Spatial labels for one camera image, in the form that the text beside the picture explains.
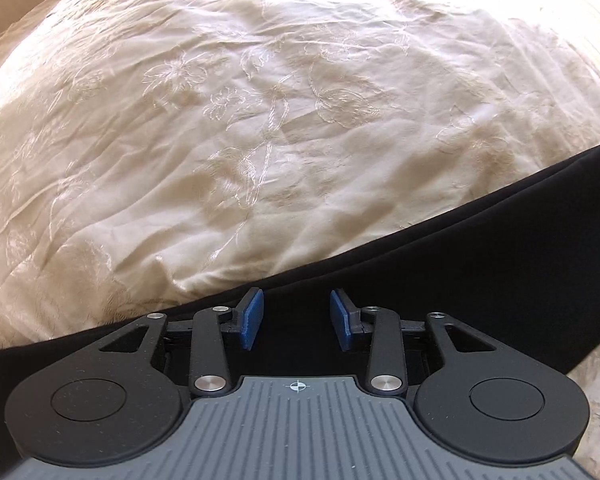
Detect black pants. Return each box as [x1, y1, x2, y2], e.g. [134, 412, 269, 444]
[0, 131, 600, 480]

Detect cream embroidered bedspread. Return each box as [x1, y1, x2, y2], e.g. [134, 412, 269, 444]
[0, 0, 600, 479]

